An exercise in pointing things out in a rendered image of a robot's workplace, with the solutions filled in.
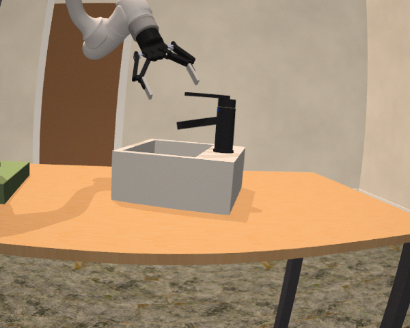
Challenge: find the black mixer tap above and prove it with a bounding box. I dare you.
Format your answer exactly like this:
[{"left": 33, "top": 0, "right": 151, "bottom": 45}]
[{"left": 177, "top": 92, "right": 236, "bottom": 154}]

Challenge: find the grey rectangular sink basin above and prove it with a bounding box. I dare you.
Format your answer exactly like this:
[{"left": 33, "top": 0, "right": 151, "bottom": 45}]
[{"left": 111, "top": 139, "right": 245, "bottom": 215}]

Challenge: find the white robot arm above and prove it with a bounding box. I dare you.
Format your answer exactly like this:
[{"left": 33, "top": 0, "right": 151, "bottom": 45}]
[{"left": 65, "top": 0, "right": 159, "bottom": 60}]

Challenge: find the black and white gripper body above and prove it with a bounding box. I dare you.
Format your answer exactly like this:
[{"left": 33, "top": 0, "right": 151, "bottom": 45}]
[{"left": 136, "top": 27, "right": 168, "bottom": 62}]

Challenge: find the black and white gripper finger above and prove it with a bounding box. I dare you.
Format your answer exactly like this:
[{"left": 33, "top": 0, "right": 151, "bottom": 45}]
[
  {"left": 158, "top": 41, "right": 200, "bottom": 85},
  {"left": 132, "top": 48, "right": 154, "bottom": 100}
]

